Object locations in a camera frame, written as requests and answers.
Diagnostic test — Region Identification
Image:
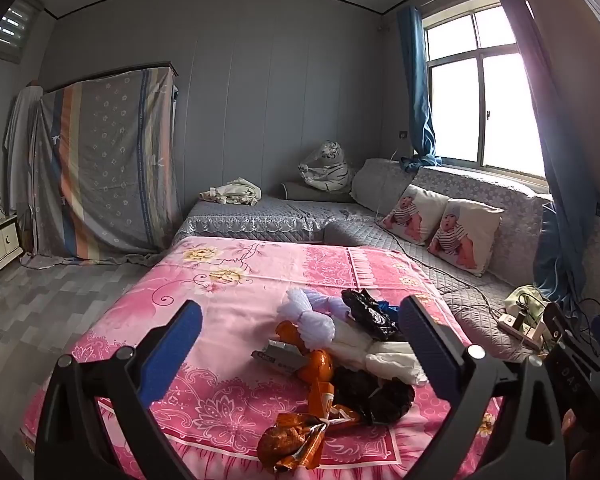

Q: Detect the silver grey packet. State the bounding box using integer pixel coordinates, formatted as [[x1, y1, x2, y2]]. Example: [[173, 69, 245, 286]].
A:
[[251, 339, 311, 376]]

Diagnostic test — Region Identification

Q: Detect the light green cloth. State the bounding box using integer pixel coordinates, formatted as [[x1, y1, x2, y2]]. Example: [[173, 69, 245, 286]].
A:
[[504, 285, 548, 318]]

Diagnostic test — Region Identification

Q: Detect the cream crumpled cloth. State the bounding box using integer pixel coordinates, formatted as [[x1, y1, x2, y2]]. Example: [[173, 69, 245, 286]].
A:
[[200, 177, 262, 207]]

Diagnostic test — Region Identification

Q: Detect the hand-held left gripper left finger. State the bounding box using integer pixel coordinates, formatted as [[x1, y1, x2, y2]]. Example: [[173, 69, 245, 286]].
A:
[[34, 300, 203, 480]]

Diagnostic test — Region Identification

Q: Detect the short blue curtain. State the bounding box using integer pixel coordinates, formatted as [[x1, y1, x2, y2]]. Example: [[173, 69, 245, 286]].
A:
[[397, 5, 443, 173]]

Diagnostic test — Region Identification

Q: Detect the purple haired small doll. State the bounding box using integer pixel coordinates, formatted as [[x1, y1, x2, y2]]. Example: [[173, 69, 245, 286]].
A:
[[279, 287, 352, 357]]

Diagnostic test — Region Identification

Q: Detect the black printed plastic bag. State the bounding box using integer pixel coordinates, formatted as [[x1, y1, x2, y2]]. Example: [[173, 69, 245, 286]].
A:
[[341, 288, 406, 343]]

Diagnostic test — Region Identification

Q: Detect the grey window blind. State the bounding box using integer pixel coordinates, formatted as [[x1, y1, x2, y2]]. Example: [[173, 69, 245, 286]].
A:
[[0, 0, 43, 63]]

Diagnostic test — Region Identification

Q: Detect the white hanging cloth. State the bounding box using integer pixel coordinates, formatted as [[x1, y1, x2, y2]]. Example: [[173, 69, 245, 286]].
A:
[[5, 84, 45, 216]]

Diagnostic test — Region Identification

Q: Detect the white tiger plush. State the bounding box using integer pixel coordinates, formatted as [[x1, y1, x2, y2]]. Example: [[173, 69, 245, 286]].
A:
[[298, 140, 356, 193]]

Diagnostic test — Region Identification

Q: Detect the pink white power strip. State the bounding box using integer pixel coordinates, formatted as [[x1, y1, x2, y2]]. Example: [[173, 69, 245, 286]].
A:
[[497, 310, 546, 351]]

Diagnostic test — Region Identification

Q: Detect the long blue curtain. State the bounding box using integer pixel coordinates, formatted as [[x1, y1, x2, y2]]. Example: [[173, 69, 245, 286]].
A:
[[487, 0, 600, 311]]

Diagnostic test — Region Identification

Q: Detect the window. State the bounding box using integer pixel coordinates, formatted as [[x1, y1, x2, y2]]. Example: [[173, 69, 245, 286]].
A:
[[422, 0, 548, 178]]

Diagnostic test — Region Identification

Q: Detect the pink floral blanket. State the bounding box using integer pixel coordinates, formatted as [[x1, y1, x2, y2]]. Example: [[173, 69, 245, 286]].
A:
[[20, 237, 506, 480]]

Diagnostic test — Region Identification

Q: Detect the grey pillow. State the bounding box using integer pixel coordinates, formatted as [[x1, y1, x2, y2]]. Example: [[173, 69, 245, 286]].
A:
[[280, 180, 353, 204]]

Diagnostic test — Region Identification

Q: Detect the white cloth bundle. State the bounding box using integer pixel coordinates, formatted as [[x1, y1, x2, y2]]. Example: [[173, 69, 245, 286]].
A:
[[332, 320, 428, 387]]

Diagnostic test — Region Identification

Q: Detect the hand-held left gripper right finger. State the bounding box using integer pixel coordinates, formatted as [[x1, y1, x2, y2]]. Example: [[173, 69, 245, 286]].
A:
[[399, 295, 566, 480]]

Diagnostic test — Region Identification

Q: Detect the long orange wrapper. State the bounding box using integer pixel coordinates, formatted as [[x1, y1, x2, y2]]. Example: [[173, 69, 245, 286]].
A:
[[274, 320, 363, 431]]

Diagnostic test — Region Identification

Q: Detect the baby print cushion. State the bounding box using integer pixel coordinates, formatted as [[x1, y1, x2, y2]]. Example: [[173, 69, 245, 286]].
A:
[[426, 198, 505, 277], [377, 183, 451, 246]]

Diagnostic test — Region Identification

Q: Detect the dark brown plastic bag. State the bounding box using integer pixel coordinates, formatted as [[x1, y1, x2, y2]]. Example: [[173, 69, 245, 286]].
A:
[[337, 367, 416, 426]]

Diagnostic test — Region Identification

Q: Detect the white cabinet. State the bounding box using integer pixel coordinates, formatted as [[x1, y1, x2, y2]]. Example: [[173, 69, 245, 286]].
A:
[[0, 215, 23, 286]]

